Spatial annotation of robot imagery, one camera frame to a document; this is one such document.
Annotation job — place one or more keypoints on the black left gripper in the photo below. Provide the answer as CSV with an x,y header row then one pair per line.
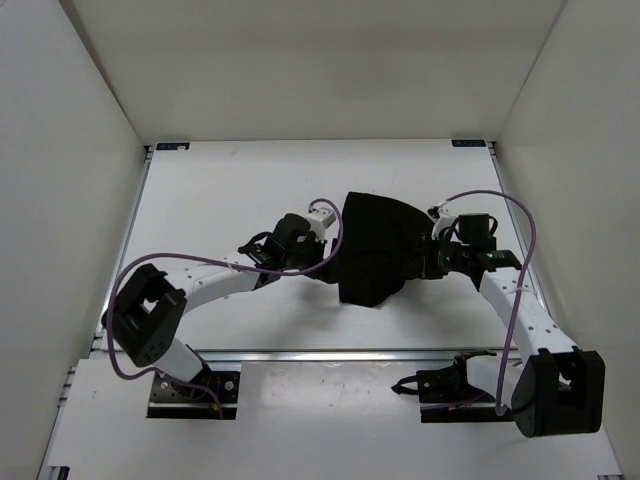
x,y
320,249

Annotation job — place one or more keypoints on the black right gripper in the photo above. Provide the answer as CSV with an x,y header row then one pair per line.
x,y
428,270

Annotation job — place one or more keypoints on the black skirt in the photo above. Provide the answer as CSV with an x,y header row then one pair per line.
x,y
381,249

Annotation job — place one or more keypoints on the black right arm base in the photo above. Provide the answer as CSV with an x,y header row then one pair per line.
x,y
445,396

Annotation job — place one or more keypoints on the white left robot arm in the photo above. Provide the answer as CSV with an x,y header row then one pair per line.
x,y
142,316

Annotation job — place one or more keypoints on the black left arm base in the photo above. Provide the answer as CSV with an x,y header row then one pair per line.
x,y
168,400

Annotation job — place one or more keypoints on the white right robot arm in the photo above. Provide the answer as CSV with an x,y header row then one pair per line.
x,y
557,388

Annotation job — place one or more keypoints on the dark right corner label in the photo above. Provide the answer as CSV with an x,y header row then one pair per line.
x,y
468,143

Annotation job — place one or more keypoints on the dark corner label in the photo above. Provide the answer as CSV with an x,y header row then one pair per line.
x,y
172,146
468,143

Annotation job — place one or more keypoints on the dark left corner label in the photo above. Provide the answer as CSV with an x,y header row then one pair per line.
x,y
172,146

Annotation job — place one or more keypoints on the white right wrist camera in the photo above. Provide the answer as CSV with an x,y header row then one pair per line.
x,y
441,219

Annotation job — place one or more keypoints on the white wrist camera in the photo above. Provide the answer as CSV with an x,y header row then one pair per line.
x,y
320,220
441,219

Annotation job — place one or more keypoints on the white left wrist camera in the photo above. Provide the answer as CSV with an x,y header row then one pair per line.
x,y
320,220

